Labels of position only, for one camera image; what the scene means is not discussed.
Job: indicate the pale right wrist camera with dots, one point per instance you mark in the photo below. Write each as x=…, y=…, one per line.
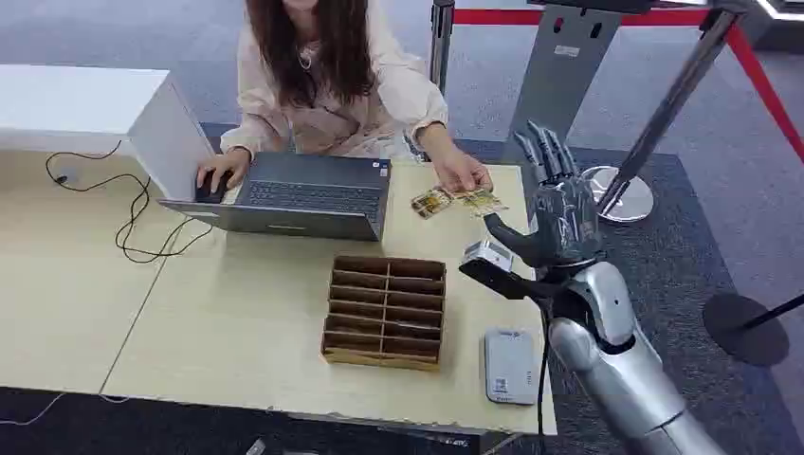
x=489, y=254

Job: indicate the red barrier belt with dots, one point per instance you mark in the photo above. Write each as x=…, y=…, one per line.
x=496, y=17
x=763, y=88

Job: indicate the grey metal stand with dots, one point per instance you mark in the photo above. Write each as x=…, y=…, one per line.
x=559, y=81

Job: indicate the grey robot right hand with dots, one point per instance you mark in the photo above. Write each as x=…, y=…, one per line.
x=562, y=220

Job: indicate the white flat card reader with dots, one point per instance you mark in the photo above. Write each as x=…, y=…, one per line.
x=510, y=367

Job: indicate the dark console with light strip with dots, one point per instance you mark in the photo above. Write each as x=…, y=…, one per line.
x=779, y=28

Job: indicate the person's left hand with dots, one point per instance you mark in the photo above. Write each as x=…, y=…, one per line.
x=462, y=172

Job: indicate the person's right hand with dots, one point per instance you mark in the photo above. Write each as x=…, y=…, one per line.
x=227, y=163

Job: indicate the person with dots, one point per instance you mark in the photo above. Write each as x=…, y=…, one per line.
x=389, y=94

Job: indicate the small grey box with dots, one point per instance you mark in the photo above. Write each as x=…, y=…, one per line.
x=255, y=448

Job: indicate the white cabinet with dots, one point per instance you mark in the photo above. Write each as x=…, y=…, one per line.
x=75, y=100

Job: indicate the wooden card box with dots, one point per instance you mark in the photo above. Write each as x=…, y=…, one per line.
x=383, y=314

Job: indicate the black computer mouse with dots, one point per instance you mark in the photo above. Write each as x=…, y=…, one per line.
x=210, y=190

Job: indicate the chrome stanchion with round base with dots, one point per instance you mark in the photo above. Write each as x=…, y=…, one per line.
x=678, y=94

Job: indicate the grey laptop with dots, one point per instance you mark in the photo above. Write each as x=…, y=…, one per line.
x=314, y=194

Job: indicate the chrome stanchion post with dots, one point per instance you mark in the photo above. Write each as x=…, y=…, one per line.
x=441, y=44

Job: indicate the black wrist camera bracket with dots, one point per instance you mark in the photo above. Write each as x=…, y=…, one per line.
x=502, y=282

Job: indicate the black round stanchion base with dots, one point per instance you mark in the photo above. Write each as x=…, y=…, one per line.
x=744, y=329

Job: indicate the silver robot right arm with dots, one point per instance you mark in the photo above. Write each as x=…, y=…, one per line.
x=619, y=377

